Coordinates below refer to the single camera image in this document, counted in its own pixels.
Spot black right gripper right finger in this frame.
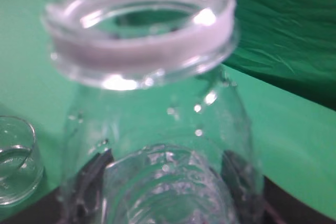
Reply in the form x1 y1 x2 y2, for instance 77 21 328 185
223 150 335 223

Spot green tablecloth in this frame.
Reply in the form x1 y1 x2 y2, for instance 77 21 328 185
1 0 335 214

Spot clear glass mug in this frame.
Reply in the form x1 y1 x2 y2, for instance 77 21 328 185
1 115 44 206

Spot green backdrop cloth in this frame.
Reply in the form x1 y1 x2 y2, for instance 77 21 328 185
226 0 335 109

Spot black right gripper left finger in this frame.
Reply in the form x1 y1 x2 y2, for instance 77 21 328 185
1 149 113 223

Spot clear plastic water bottle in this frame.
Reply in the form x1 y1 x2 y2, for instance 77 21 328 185
43 0 264 223

